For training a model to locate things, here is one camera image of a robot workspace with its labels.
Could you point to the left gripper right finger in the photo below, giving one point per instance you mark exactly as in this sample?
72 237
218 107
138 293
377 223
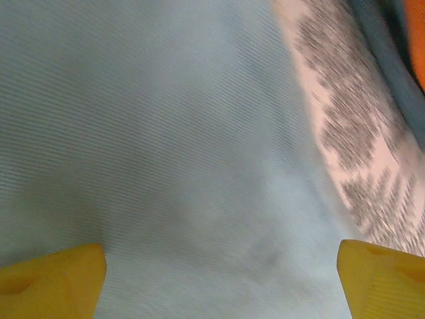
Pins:
385 285

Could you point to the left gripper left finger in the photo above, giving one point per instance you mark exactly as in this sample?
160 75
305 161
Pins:
50 285

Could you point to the light blue trousers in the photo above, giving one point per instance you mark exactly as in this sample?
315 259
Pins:
166 133

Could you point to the orange folded trousers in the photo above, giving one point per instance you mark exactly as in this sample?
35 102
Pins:
416 33

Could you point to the floral tablecloth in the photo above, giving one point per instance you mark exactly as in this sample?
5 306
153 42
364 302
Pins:
348 133

